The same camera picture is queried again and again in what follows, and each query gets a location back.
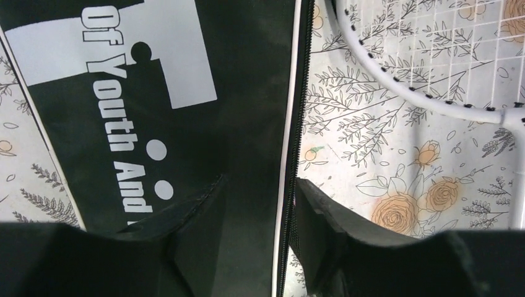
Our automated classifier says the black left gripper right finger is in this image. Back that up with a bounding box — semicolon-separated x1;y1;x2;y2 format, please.
293;178;524;296

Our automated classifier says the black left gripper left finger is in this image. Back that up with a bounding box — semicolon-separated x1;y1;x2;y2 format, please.
1;176;228;296

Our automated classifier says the black racket cover bag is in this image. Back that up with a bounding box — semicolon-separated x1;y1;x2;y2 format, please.
1;1;313;296

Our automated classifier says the white racket black handle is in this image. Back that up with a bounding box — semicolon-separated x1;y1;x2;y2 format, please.
331;1;524;229

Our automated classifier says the floral table mat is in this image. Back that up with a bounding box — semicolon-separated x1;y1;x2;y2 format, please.
1;1;524;296

